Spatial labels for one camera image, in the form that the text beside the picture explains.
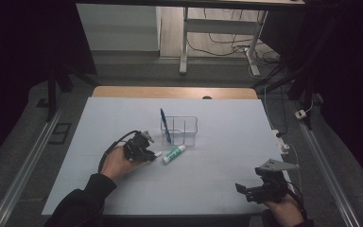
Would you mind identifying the white desk frame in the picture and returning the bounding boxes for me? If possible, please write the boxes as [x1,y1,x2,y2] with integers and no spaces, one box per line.
[179,6,269,78]

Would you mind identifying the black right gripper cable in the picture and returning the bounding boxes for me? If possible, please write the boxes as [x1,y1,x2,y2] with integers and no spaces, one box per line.
[284,181,308,221]

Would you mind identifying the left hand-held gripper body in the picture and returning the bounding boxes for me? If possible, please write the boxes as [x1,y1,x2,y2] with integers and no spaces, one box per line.
[122,130,155,163]

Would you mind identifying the blue pen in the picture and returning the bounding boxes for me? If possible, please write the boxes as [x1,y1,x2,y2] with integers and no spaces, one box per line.
[159,107,173,146]

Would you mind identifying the green and white glue stick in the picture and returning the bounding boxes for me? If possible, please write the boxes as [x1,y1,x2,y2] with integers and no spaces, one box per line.
[162,144,187,166]

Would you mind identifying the person's left hand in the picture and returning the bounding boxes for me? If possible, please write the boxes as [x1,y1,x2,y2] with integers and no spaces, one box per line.
[99,145,147,182]

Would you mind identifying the clear plastic desk organizer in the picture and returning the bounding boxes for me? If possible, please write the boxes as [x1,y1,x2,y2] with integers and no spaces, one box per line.
[160,115,199,147]

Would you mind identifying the black floor cables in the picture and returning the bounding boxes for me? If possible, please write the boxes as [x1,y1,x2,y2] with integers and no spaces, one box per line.
[186,8,282,79]

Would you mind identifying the white table mat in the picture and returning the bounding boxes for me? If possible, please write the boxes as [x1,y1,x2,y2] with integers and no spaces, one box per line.
[41,96,292,217]

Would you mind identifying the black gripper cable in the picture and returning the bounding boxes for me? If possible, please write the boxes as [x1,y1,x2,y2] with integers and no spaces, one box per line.
[284,181,308,221]
[97,130,140,174]

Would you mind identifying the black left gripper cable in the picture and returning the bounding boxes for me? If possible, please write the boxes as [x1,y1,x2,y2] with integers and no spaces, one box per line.
[97,130,140,174]

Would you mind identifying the white power strip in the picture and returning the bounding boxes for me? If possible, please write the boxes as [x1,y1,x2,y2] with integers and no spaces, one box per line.
[271,128,290,156]

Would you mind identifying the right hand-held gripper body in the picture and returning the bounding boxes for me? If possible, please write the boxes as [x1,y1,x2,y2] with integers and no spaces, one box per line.
[245,158,301,204]

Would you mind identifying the black metal stand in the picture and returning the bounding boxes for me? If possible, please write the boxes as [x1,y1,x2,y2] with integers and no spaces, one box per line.
[251,61,317,131]
[44,64,99,123]

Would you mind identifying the person's right hand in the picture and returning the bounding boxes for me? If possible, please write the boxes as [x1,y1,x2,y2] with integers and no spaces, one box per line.
[262,188,306,227]

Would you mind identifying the aluminium rail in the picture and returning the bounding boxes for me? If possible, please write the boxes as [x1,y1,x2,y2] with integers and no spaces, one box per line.
[0,108,64,227]
[298,121,363,227]

